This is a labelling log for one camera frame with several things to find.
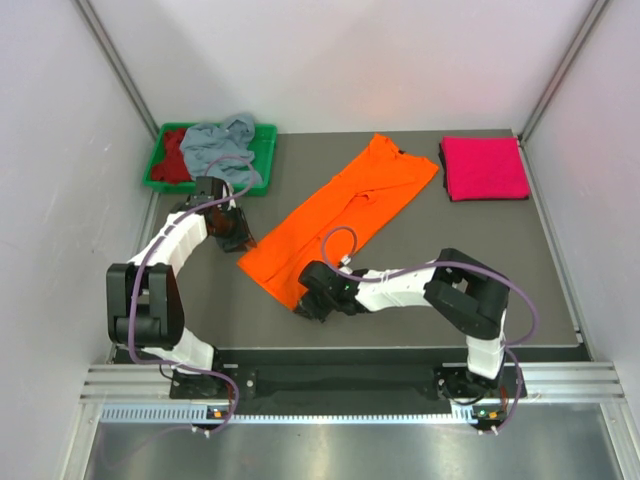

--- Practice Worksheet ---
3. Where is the orange t shirt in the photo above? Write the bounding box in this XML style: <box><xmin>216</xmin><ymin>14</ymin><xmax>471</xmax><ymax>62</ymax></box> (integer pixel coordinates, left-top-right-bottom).
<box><xmin>237</xmin><ymin>134</ymin><xmax>439</xmax><ymax>310</ymax></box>

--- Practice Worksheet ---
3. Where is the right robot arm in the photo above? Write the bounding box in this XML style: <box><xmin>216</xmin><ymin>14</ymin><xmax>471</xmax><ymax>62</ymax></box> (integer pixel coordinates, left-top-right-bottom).
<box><xmin>294</xmin><ymin>248</ymin><xmax>514</xmax><ymax>401</ymax></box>

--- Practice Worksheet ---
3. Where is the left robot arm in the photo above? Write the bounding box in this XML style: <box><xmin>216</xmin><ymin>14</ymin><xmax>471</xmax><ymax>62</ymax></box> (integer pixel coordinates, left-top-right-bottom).
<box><xmin>106</xmin><ymin>177</ymin><xmax>256</xmax><ymax>397</ymax></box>

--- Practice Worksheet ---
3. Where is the grey-blue t shirt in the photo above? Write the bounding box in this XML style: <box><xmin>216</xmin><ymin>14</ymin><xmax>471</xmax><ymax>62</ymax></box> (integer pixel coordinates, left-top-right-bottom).
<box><xmin>180</xmin><ymin>113</ymin><xmax>262</xmax><ymax>185</ymax></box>

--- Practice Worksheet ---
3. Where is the dark red t shirt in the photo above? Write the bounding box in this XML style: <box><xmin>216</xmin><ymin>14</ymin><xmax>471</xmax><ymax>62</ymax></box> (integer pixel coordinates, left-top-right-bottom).
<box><xmin>150</xmin><ymin>128</ymin><xmax>191</xmax><ymax>185</ymax></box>

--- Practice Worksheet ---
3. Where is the green plastic bin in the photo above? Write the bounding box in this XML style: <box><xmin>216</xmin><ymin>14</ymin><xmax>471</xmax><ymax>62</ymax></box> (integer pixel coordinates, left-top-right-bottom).
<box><xmin>141</xmin><ymin>122</ymin><xmax>278</xmax><ymax>197</ymax></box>

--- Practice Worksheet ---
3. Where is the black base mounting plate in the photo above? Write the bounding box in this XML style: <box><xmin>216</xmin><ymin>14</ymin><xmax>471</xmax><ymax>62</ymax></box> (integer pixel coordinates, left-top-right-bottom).
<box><xmin>168</xmin><ymin>347</ymin><xmax>526</xmax><ymax>404</ymax></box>

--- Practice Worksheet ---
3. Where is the folded pink t shirt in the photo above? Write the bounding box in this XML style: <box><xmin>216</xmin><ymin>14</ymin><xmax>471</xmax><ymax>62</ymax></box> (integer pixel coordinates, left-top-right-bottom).
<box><xmin>439</xmin><ymin>135</ymin><xmax>532</xmax><ymax>202</ymax></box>

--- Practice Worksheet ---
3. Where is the slotted cable duct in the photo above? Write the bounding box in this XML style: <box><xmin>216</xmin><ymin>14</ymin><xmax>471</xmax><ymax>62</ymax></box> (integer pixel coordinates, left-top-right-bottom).
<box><xmin>100</xmin><ymin>404</ymin><xmax>499</xmax><ymax>425</ymax></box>

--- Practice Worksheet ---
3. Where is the aluminium front rail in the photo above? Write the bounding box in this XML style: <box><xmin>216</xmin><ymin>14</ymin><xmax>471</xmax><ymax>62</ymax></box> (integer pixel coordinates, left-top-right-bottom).
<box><xmin>80</xmin><ymin>362</ymin><xmax>624</xmax><ymax>403</ymax></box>

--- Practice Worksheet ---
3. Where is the aluminium corner post left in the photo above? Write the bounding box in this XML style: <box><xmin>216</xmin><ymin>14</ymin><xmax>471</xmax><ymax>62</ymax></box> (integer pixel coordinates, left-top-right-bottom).
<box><xmin>71</xmin><ymin>0</ymin><xmax>159</xmax><ymax>139</ymax></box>

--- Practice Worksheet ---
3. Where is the aluminium corner post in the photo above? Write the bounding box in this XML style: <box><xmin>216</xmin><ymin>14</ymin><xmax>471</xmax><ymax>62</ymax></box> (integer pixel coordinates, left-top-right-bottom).
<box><xmin>517</xmin><ymin>0</ymin><xmax>614</xmax><ymax>144</ymax></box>
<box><xmin>71</xmin><ymin>0</ymin><xmax>159</xmax><ymax>139</ymax></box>

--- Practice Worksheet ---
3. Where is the aluminium corner post right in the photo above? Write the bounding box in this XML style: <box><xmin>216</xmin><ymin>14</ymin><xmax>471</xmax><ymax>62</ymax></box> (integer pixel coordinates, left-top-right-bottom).
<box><xmin>517</xmin><ymin>0</ymin><xmax>614</xmax><ymax>144</ymax></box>

